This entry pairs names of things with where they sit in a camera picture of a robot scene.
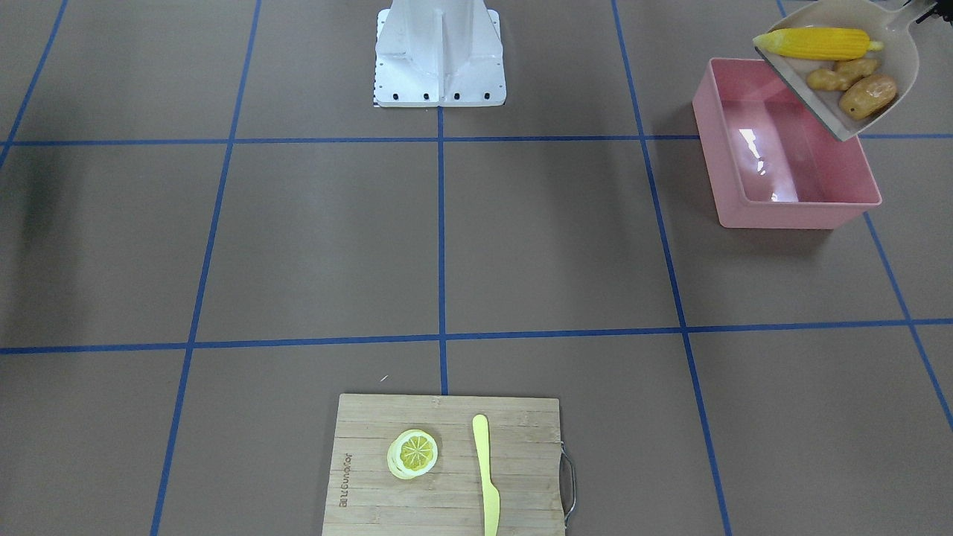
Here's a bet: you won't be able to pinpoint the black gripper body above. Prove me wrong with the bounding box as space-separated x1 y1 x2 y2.
910 0 952 25

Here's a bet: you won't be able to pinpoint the beige plastic dustpan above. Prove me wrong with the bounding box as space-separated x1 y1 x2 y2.
755 1 935 141

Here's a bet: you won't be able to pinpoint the tan toy ginger root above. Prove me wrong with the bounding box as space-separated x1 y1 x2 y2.
806 57 879 92

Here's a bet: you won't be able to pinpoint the brown toy potato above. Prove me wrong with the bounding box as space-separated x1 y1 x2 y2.
838 74 898 121

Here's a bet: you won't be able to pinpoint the yellow toy corn cob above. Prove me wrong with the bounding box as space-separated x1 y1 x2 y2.
752 27 885 61

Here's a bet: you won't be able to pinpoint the pink plastic bin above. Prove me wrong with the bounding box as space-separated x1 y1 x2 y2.
692 58 882 230

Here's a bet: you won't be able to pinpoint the yellow plastic knife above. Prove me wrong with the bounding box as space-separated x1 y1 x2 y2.
472 414 501 535

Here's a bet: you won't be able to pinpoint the yellow lemon slices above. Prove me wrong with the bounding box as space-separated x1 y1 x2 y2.
386 430 439 479

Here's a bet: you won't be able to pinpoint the wooden cutting board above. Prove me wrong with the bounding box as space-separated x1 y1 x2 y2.
321 394 570 535

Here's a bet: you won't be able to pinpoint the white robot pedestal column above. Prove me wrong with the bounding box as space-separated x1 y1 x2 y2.
375 1 503 72

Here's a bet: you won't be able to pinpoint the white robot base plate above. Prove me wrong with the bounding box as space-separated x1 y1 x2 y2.
372 7 508 108

